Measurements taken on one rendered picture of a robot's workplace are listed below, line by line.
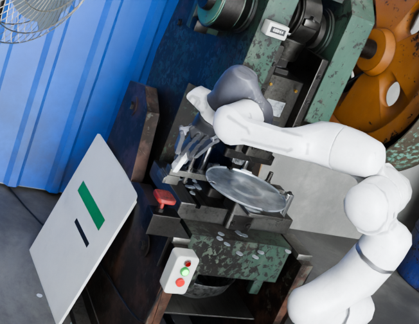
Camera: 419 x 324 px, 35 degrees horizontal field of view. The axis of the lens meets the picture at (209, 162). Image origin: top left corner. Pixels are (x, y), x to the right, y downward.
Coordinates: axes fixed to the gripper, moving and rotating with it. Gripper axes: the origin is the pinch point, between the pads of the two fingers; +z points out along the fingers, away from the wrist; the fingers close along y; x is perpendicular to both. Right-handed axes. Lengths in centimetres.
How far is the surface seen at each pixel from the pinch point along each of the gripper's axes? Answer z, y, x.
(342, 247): 133, 193, 81
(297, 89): -17.8, 38.2, 25.8
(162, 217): 15.3, 0.5, -9.7
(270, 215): 6.7, 34.7, -8.4
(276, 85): -17.2, 30.0, 25.3
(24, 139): 110, -14, 95
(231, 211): 17.7, 28.2, -0.6
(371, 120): -17, 69, 22
